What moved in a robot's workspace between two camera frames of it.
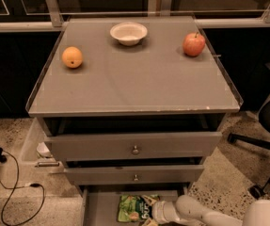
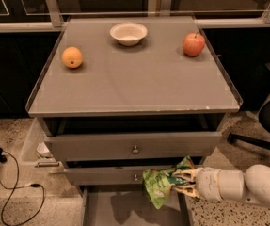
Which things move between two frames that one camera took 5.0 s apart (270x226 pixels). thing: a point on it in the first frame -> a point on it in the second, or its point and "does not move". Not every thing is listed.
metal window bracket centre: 166,0 does not move
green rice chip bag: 133,208 -> 157,183
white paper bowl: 129,33 does not move
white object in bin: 43,150 does not move
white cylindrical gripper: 158,210 -> 208,184
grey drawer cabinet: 135,107 does not move
